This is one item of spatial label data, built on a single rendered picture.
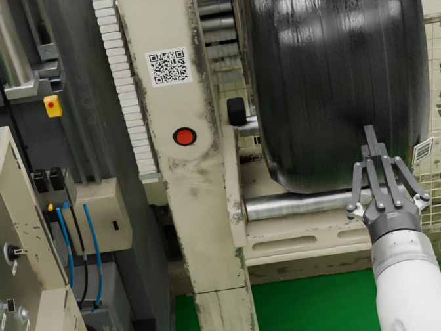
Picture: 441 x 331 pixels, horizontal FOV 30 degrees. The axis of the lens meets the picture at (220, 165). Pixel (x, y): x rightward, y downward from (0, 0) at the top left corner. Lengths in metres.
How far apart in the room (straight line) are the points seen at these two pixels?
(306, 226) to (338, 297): 1.04
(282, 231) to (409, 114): 0.40
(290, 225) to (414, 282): 0.56
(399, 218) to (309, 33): 0.33
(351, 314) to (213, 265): 0.88
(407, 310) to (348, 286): 1.59
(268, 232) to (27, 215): 0.48
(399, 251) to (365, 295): 1.50
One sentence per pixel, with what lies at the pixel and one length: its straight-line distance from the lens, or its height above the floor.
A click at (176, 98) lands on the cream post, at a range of 1.54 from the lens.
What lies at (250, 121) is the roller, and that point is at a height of 0.92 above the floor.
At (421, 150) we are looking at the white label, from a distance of 1.47.
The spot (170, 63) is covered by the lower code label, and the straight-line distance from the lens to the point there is 1.50.
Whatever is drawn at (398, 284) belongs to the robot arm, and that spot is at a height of 1.16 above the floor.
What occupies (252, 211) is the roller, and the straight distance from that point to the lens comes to 1.62.
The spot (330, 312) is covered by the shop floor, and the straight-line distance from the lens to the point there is 2.63.
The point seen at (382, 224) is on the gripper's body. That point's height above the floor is 1.16.
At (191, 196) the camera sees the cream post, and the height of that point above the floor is 0.91.
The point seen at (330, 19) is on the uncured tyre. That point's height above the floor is 1.34.
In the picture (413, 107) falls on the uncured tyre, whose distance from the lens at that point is 1.38.
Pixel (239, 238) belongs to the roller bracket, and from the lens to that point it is 1.61.
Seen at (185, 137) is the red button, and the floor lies 1.06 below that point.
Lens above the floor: 1.99
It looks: 38 degrees down
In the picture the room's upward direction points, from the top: 11 degrees counter-clockwise
